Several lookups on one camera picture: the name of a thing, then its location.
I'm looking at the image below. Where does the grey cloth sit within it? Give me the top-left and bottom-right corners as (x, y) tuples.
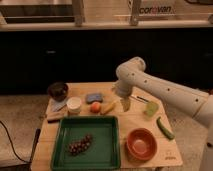
(51, 98), (67, 112)

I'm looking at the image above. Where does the yellow banana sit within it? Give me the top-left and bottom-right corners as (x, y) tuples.
(101, 101), (116, 115)

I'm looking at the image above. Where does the wooden table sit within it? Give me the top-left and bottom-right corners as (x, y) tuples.
(30, 80), (184, 171)

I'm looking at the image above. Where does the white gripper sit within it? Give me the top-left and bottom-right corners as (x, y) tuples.
(115, 80), (133, 112)

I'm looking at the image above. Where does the green cucumber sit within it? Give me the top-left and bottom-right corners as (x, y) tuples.
(156, 117), (175, 140)

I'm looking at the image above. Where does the dark grape bunch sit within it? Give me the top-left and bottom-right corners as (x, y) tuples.
(68, 134), (93, 156)

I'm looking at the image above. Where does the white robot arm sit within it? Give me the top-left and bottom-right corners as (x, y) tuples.
(115, 57), (213, 171)

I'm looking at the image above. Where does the black cable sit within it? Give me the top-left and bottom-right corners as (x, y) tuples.
(0, 120), (32, 165)

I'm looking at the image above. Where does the blue sponge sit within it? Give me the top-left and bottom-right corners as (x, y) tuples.
(86, 93), (103, 104)

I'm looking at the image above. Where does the wooden block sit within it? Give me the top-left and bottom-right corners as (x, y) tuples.
(47, 112), (67, 122)

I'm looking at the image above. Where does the dark brown bowl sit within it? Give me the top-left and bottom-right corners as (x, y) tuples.
(47, 82), (68, 102)

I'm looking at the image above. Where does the white cup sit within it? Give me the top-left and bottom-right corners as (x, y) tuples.
(66, 97), (82, 114)

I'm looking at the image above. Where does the red bowl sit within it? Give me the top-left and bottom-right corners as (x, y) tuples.
(126, 128), (157, 161)

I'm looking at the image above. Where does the light green cup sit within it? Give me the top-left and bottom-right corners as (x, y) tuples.
(144, 101), (159, 117)

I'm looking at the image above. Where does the orange peach fruit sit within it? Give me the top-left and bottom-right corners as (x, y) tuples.
(90, 102), (101, 113)

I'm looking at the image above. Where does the green tray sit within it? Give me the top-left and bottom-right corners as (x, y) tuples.
(50, 116), (121, 171)

